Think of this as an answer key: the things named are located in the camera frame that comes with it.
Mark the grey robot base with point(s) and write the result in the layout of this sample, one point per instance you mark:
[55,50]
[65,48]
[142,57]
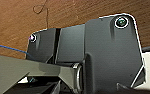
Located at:
[107,53]

